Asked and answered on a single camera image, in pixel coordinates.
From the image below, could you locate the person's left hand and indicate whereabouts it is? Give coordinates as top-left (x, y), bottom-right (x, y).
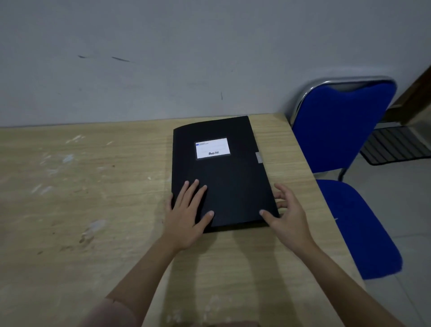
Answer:
top-left (163, 179), bottom-right (215, 252)

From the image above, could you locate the person's left forearm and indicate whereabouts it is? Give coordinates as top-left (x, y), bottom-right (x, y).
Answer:
top-left (104, 237), bottom-right (183, 327)

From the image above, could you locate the person's right hand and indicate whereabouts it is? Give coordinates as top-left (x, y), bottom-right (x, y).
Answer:
top-left (259, 183), bottom-right (316, 257)

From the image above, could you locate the brown wooden door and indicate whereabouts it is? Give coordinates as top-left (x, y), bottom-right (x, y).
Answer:
top-left (383, 65), bottom-right (431, 136)

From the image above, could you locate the person's right forearm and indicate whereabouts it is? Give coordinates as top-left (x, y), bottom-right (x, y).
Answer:
top-left (294, 243), bottom-right (406, 327)

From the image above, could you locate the blue chair with chrome frame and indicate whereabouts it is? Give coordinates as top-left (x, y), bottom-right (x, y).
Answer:
top-left (290, 76), bottom-right (403, 281)

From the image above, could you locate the black ribbed floor mat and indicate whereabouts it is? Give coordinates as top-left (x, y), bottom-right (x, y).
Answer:
top-left (359, 122), bottom-right (431, 166)

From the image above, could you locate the black document folder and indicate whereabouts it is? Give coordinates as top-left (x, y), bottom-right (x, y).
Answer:
top-left (171, 115), bottom-right (281, 234)

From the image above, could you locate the pink sleeve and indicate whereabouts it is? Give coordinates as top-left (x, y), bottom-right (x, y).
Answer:
top-left (79, 298), bottom-right (139, 327)

